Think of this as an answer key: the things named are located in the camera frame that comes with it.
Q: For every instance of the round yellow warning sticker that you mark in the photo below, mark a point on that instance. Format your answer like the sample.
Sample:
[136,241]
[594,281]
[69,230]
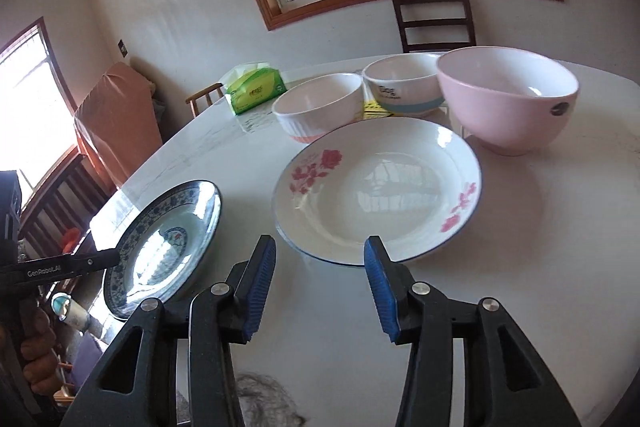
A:
[372,109]

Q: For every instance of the light wooden chair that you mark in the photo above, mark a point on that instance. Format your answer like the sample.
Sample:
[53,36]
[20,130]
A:
[200,99]

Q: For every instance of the dark wall switch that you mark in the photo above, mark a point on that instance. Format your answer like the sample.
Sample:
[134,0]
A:
[122,49]

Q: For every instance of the person's left hand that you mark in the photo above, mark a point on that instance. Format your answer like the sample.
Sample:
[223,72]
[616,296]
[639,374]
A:
[39,339]

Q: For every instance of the white pink floral plate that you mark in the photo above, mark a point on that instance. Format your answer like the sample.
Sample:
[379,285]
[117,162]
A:
[380,192]

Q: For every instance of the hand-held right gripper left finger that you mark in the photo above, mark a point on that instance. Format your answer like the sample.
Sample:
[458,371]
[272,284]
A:
[260,287]

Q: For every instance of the small orange object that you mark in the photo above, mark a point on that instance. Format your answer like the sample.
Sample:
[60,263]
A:
[72,238]

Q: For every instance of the green tissue pack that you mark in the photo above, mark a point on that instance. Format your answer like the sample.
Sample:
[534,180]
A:
[255,92]

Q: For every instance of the small white teal container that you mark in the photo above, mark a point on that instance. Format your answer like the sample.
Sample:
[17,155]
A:
[65,307]

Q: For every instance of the white bowl with blue band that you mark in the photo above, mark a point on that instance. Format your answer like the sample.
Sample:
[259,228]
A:
[400,92]

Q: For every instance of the bright side window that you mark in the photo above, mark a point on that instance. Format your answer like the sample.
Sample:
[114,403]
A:
[30,107]

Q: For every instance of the orange covered furniture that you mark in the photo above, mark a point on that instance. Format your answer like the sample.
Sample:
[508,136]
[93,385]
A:
[115,122]

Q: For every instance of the ribbed pink white bowl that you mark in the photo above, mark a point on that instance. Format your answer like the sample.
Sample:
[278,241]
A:
[320,117]

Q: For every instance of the blue patterned plate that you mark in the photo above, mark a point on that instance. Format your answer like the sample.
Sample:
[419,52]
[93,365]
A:
[150,247]

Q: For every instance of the dark wooden chair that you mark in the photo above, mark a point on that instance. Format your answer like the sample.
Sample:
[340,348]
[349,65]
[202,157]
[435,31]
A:
[435,19]

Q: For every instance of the grey fuzzy cloth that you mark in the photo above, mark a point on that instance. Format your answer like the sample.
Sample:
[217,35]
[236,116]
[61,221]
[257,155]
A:
[265,397]

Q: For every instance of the dark wooden bench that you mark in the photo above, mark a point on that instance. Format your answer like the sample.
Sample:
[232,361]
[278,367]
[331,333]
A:
[65,197]

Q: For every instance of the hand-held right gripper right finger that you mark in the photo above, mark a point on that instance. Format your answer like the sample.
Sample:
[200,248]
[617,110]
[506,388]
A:
[377,287]

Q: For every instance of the purple cloth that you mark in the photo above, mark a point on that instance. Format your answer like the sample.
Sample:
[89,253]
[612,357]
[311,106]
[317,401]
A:
[85,354]

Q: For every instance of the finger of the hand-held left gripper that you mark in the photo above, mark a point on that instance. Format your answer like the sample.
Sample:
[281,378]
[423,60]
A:
[97,260]

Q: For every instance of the large pink bowl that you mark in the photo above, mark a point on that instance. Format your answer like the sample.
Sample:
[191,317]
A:
[500,117]

